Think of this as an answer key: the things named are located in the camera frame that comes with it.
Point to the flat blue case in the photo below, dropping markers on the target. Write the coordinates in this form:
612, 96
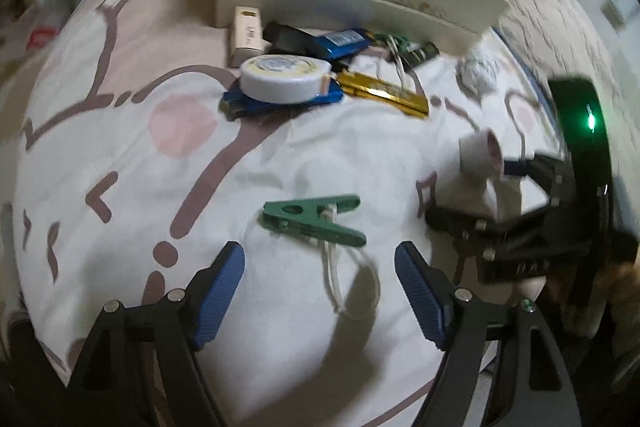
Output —
240, 104

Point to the beige textured pillow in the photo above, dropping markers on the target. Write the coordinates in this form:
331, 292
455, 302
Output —
550, 17

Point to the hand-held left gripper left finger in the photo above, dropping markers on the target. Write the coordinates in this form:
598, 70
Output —
220, 297

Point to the small beige box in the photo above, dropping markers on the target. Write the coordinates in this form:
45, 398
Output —
247, 32

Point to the crumpled white tissue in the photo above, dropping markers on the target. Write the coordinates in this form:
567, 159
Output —
477, 72

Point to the small white roll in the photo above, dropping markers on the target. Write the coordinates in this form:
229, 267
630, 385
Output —
475, 154

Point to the blue battery pack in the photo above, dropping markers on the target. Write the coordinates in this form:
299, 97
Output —
342, 43

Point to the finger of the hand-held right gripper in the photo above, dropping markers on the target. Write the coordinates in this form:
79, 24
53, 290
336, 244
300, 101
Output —
550, 177
510, 242

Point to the green circuit board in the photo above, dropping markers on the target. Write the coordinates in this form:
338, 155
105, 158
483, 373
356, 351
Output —
392, 41

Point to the gold foil bar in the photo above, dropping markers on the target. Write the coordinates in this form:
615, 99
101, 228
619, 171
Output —
385, 92

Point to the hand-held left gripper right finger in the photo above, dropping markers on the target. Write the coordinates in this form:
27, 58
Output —
420, 297

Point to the round white tape measure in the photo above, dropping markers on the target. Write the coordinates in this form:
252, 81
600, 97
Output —
280, 79

